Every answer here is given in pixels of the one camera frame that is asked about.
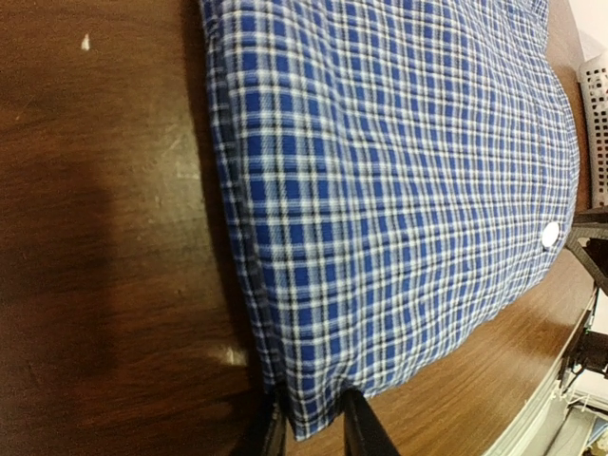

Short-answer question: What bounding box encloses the white plastic basket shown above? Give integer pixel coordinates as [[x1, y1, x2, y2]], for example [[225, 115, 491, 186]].
[[578, 51, 608, 208]]

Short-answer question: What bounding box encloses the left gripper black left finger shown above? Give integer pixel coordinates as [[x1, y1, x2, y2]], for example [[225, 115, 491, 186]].
[[239, 387, 288, 456]]

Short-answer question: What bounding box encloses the blue small-check long sleeve shirt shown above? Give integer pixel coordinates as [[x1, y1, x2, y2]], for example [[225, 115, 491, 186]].
[[200, 1, 580, 441]]

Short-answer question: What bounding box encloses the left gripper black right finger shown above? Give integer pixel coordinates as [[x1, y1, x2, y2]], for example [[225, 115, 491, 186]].
[[342, 389, 399, 456]]

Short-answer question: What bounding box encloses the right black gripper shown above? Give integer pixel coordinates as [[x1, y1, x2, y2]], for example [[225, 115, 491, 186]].
[[567, 206, 607, 283]]

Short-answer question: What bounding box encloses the front aluminium rail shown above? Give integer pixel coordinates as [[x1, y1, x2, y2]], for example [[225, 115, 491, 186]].
[[485, 307, 607, 455]]

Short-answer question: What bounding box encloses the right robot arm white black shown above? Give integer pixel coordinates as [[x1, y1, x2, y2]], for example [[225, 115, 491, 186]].
[[558, 206, 607, 382]]

